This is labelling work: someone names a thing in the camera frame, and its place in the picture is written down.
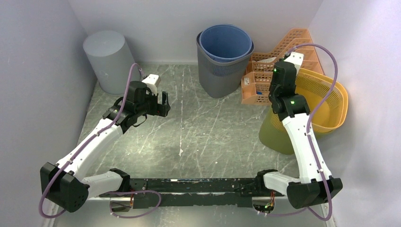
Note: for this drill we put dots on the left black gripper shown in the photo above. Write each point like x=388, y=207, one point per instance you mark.
x=165, y=107

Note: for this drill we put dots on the light grey plastic bucket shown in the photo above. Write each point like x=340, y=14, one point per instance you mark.
x=110, y=58

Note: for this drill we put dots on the olive green mesh basket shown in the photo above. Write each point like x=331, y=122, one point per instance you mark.
x=273, y=134

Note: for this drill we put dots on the yellow mesh waste basket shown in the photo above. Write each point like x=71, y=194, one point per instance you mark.
x=333, y=111

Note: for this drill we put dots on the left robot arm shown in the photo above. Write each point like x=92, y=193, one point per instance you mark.
x=66, y=184

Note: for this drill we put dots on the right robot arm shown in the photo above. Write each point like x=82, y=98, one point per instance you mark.
x=315, y=185

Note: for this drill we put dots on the dark grey mesh basket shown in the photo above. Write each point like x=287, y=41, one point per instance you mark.
x=220, y=79

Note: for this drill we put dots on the blue plastic bucket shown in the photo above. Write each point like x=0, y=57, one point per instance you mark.
x=225, y=42

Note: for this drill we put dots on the orange plastic file organizer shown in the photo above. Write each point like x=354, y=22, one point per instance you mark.
x=257, y=77

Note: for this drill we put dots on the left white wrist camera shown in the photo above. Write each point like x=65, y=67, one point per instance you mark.
x=152, y=81

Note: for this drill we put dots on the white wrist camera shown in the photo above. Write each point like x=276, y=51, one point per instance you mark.
x=152, y=81
x=294, y=58

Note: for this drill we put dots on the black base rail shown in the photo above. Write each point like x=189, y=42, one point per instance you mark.
x=241, y=192

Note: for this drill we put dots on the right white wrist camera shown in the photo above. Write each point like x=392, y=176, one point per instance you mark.
x=294, y=58

